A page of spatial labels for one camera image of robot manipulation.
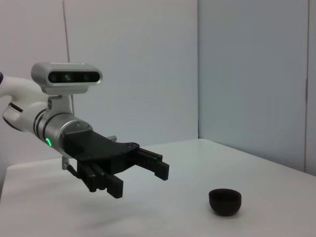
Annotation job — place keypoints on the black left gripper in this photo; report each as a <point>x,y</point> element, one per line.
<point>98,145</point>

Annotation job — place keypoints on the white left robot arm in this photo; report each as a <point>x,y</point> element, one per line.
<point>24,98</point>

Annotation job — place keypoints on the small dark teacup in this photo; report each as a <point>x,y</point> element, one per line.
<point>225,201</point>

